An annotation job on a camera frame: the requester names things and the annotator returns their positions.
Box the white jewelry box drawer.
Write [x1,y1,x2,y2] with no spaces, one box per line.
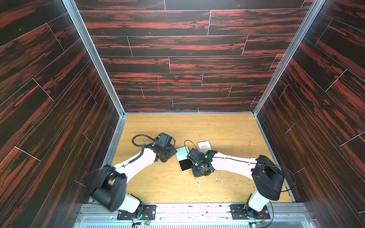
[178,159,193,172]

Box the white jewelry box sleeve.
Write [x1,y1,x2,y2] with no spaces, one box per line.
[176,146,189,162]

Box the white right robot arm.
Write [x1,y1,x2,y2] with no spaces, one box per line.
[187,149,285,212]

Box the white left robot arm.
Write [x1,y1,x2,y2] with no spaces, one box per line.
[89,144,177,217]

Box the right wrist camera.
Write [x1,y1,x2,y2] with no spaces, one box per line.
[187,148,206,166]

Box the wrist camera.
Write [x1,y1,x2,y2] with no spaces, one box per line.
[187,148,206,166]
[156,133,175,148]

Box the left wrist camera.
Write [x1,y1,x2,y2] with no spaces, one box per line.
[156,133,175,148]

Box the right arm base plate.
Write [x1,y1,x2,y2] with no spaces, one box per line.
[230,203,271,220]

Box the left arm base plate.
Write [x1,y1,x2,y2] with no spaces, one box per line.
[117,204,157,221]

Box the aluminium front rail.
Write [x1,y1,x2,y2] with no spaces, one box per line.
[74,203,316,228]

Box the aluminium frame rail left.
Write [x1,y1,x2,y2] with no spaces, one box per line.
[62,0,125,117]

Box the aluminium frame rail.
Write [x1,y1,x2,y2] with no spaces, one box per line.
[62,0,125,117]
[253,0,326,119]

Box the aluminium frame rail right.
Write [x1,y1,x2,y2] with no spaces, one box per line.
[253,0,326,119]

